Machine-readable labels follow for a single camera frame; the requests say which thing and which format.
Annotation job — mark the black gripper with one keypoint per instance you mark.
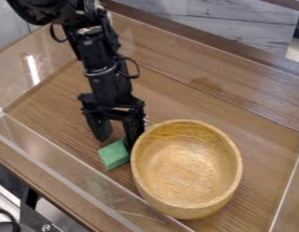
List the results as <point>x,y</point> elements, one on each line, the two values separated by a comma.
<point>110,102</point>

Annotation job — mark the green rectangular block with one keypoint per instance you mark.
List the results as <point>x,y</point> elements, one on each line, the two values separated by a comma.
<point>113,155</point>

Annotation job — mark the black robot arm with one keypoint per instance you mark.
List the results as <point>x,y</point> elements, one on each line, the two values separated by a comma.
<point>89,33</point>

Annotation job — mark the brown wooden bowl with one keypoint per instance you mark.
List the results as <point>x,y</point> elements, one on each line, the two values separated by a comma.
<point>187,168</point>

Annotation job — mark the clear acrylic front wall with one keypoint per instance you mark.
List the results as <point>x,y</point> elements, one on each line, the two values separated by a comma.
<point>81,191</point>

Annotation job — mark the black table leg bracket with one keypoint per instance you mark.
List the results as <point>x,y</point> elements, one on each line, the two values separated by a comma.
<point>29,217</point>

